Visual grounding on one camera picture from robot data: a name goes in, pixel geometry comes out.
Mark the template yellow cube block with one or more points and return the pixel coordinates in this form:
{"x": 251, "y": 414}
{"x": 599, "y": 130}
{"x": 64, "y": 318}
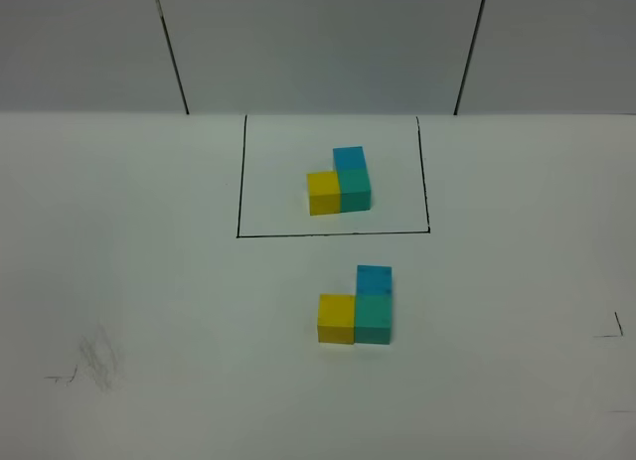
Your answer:
{"x": 324, "y": 193}

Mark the template blue cube block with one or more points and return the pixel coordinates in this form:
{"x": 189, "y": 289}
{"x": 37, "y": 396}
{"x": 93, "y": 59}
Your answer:
{"x": 349, "y": 158}

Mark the template green cube block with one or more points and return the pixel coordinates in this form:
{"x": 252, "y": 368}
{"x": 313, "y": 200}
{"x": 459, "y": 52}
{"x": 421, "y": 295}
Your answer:
{"x": 355, "y": 187}

